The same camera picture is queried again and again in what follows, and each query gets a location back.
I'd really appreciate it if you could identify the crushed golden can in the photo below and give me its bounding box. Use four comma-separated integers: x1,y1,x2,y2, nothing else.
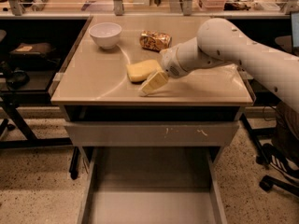
139,30,172,51

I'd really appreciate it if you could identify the open grey middle drawer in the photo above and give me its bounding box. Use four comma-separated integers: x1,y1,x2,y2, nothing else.
77,147,228,224

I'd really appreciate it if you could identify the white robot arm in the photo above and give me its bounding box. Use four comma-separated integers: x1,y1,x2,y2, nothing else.
139,18,299,112

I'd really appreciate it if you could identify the black bag on shelf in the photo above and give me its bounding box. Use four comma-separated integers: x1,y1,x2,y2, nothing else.
9,42,55,59

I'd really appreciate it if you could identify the yellow sponge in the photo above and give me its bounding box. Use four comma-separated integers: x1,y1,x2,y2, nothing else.
126,60,161,83

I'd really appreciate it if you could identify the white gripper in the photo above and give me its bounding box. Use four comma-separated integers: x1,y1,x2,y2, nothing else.
139,46,188,95

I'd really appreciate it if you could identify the white bowl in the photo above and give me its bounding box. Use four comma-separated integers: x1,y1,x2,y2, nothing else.
89,22,122,49

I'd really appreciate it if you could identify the laptop screen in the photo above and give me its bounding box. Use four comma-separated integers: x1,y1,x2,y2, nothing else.
291,11,299,55

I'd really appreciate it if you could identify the grey top drawer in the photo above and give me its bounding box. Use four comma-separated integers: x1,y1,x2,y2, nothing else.
64,121,239,147

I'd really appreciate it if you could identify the black office chair base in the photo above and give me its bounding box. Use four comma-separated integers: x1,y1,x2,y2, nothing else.
255,142,299,198

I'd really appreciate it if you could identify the clear plastic water bottle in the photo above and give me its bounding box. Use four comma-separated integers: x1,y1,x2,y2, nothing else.
221,63,239,73

